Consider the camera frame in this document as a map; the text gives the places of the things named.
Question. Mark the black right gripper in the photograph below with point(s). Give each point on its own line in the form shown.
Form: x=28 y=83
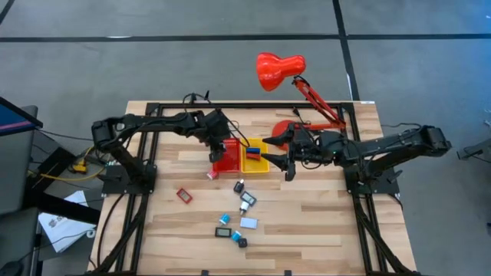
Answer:
x=314 y=147

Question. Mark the black digital thermometer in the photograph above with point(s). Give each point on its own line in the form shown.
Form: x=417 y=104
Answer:
x=248 y=198
x=223 y=232

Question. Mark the red power adapter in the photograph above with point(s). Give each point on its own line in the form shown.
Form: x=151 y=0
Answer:
x=211 y=175

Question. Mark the black aluminium table frame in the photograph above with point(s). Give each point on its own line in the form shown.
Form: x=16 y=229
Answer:
x=249 y=105

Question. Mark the red plastic basket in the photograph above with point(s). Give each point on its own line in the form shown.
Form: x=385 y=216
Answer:
x=230 y=163

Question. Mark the black table clamp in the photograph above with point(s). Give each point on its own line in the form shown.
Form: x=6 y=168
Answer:
x=204 y=273
x=206 y=96
x=193 y=99
x=287 y=273

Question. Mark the black power adapter white face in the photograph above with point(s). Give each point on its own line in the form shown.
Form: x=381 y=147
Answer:
x=238 y=187

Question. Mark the white paper sheet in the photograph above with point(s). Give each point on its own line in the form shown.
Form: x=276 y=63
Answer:
x=65 y=230

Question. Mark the blue digital thermometer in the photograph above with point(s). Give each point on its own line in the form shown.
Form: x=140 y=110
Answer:
x=253 y=150

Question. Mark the red desk lamp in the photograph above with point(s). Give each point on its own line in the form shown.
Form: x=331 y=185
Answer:
x=276 y=71

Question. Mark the blue white power adapter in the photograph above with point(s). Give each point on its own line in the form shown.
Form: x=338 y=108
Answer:
x=225 y=219
x=236 y=236

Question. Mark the computer monitor blue screen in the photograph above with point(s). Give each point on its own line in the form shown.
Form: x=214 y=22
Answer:
x=15 y=120

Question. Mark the grey office chair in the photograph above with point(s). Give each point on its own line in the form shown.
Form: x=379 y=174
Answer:
x=13 y=172

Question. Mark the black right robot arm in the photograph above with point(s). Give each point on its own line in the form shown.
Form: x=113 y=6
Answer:
x=383 y=147

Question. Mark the all-black power adapter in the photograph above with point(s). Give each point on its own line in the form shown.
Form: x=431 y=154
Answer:
x=242 y=243

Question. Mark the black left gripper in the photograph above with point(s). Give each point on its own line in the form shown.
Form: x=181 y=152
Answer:
x=216 y=128

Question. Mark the white sticker label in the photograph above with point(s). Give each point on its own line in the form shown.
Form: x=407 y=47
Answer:
x=368 y=102

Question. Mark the yellow plastic basket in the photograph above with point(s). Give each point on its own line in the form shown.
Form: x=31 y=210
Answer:
x=253 y=166

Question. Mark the black support beam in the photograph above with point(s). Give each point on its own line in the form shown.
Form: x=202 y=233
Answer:
x=65 y=209

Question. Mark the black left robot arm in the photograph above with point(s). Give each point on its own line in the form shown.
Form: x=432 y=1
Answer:
x=153 y=122

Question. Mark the white digital thermometer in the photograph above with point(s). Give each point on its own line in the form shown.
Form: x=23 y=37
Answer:
x=249 y=223

